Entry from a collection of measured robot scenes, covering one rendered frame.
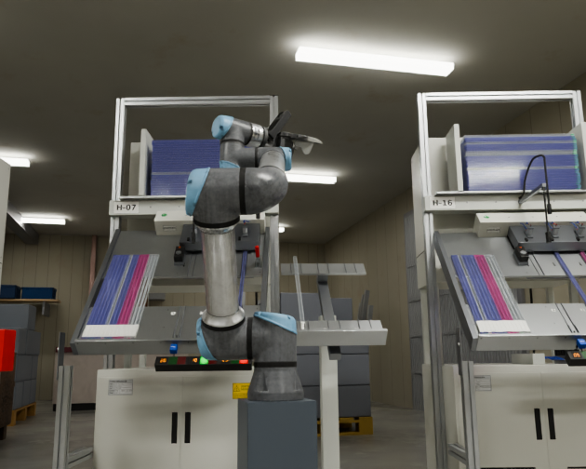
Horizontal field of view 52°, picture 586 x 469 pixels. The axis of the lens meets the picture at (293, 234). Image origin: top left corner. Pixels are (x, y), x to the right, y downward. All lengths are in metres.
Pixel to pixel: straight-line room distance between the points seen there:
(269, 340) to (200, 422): 1.00
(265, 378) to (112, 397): 1.13
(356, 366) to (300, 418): 3.91
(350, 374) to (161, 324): 3.33
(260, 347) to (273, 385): 0.10
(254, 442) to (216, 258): 0.47
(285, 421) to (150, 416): 1.09
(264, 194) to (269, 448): 0.63
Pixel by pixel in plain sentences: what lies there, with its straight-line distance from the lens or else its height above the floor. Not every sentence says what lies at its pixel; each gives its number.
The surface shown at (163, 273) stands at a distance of 2.57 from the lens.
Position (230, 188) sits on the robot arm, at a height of 1.05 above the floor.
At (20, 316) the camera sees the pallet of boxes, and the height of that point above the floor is 1.15.
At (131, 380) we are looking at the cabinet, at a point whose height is 0.58.
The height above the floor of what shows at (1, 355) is 0.68.
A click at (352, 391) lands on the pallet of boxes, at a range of 5.49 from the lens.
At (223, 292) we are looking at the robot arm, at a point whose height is 0.82.
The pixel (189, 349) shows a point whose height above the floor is 0.69.
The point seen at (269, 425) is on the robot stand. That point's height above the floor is 0.49.
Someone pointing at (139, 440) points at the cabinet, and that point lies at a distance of 2.62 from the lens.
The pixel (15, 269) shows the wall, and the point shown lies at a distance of 11.75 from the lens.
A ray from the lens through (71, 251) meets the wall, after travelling 11.65.
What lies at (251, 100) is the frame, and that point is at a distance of 2.99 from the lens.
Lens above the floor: 0.66
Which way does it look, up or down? 12 degrees up
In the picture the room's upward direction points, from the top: 1 degrees counter-clockwise
